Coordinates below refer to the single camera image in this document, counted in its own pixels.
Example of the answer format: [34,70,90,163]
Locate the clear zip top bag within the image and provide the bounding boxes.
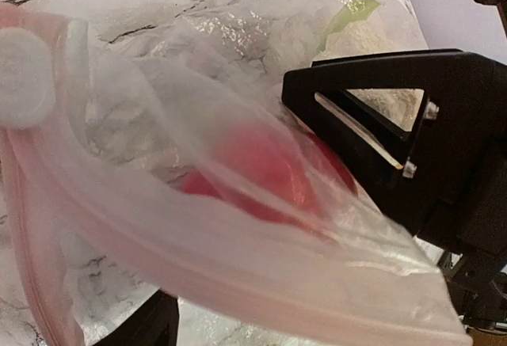
[1,0,472,345]

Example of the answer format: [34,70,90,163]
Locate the red fake dragon fruit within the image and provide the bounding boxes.
[181,124,358,236]

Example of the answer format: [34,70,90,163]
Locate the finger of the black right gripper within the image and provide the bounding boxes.
[280,48,496,236]

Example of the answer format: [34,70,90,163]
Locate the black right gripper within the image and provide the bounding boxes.
[411,51,506,322]

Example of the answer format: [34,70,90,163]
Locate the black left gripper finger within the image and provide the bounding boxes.
[95,291,180,346]

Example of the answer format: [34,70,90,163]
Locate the green fake cabbage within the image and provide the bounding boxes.
[314,2,428,131]

